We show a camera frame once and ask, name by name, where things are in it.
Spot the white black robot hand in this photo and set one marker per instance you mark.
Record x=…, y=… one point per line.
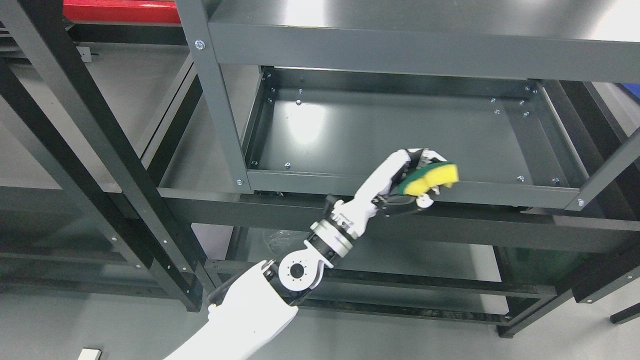
x=381, y=188

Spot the green yellow sponge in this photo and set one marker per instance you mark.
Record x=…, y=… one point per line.
x=435, y=174

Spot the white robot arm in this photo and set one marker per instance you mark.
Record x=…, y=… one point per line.
x=247, y=311

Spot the grey metal shelf unit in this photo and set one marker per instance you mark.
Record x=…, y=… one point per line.
x=447, y=159

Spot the black metal shelf rack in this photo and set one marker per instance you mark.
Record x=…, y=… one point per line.
x=91, y=115

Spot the red box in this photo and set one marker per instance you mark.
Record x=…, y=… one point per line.
x=122, y=11

